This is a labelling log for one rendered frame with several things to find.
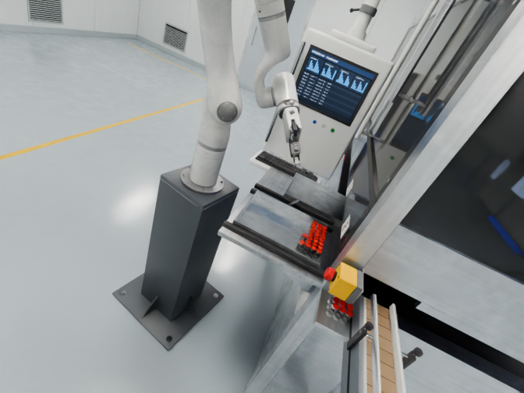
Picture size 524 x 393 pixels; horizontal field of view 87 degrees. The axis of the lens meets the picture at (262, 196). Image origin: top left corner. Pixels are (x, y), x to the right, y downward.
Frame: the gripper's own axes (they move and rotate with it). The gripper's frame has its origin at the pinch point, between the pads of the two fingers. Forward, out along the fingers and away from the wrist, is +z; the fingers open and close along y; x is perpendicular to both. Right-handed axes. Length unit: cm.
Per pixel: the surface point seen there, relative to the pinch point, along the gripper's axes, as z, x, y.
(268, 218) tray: 18.6, 10.8, 21.7
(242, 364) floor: 83, 30, 84
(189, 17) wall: -528, 105, 358
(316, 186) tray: -3, -19, 51
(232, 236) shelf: 26.8, 25.0, 9.1
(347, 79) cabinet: -58, -43, 35
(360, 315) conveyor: 56, -11, 0
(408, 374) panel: 79, -31, 23
